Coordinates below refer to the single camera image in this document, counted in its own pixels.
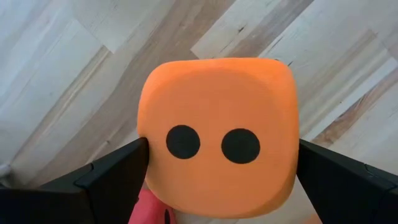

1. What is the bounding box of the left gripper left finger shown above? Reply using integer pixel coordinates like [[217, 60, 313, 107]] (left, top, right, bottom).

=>
[[0, 136, 150, 224]]

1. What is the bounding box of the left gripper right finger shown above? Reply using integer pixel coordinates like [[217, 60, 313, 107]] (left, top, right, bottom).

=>
[[295, 138, 398, 224]]

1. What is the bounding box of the red foam die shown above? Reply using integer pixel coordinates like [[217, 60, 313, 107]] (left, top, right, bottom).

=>
[[127, 186, 178, 224]]

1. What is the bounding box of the orange foam die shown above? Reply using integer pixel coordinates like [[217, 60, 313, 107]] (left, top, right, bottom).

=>
[[136, 57, 301, 218]]

